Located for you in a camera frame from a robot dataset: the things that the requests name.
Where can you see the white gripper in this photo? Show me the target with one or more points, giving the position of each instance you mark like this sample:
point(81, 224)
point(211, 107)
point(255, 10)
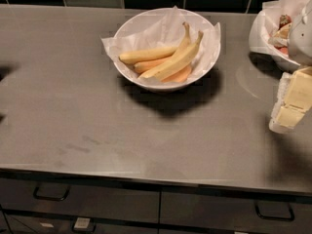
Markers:
point(302, 39)

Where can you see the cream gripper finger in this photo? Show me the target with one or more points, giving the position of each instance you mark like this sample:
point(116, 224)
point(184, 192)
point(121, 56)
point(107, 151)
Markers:
point(284, 119)

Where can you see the food pieces right bowl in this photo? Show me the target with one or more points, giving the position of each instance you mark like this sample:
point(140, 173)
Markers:
point(279, 38)

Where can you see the white bowl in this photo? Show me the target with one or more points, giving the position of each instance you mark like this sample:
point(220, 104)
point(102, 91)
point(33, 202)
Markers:
point(265, 23)
point(152, 83)

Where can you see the paper liner right bowl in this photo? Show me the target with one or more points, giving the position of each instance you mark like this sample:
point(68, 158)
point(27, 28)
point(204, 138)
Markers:
point(291, 7)

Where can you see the upper left yellow banana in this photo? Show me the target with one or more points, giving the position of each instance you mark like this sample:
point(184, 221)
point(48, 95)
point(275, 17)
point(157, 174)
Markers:
point(134, 57)

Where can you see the right cabinet drawer front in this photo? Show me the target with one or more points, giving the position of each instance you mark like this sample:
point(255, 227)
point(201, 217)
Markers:
point(203, 211)

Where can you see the cabinet drawer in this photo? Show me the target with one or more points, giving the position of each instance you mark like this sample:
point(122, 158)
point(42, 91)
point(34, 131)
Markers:
point(203, 211)
point(83, 200)

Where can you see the orange carrot front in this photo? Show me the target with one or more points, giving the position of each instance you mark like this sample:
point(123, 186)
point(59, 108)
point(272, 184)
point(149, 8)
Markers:
point(180, 76)

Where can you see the orange carrot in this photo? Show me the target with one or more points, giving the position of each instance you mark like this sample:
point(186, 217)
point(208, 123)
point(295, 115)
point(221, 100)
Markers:
point(143, 66)
point(180, 76)

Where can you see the white paper liner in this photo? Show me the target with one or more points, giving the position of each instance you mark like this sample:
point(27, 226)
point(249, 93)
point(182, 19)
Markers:
point(156, 30)

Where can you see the orange carrot left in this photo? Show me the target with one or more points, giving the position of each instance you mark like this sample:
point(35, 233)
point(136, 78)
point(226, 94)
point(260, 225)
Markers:
point(143, 66)

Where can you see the left cabinet drawer front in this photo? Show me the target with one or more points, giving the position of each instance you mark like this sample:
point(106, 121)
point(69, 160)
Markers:
point(83, 200)

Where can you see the right drawer handle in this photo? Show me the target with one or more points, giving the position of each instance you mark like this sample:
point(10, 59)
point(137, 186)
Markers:
point(274, 211)

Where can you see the drawer handle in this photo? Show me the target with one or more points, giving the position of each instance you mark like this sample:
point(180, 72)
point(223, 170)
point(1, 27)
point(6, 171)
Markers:
point(83, 225)
point(37, 196)
point(274, 211)

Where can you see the left drawer handle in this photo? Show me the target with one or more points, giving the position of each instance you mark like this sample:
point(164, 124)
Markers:
point(37, 196)

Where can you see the lower drawer handle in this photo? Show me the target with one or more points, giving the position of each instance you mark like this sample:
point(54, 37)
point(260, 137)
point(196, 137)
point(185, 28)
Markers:
point(83, 225)

